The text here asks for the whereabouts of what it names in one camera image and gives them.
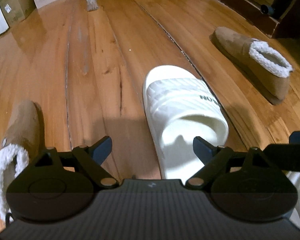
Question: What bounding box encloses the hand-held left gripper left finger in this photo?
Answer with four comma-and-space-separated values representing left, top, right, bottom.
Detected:
35, 136, 117, 188

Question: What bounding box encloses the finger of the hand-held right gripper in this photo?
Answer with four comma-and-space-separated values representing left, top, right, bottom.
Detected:
288, 130, 300, 144
263, 143, 300, 173

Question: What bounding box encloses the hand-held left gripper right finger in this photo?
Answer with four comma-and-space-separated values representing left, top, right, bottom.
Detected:
185, 136, 268, 188

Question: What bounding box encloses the brown fleece-lined slipper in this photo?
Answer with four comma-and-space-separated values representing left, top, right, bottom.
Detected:
0, 100, 45, 222
209, 27, 293, 106

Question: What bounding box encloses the dark blue tube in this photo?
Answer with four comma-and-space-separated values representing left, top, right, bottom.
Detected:
260, 4, 276, 15

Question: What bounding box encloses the dark wooden cabinet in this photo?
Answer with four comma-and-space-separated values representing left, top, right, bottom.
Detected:
219, 0, 300, 40

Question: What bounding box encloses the clear plastic wrap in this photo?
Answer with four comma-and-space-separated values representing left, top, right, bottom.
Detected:
84, 0, 99, 12

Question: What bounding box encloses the closed cardboard box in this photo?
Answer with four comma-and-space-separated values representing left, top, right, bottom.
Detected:
0, 0, 37, 28

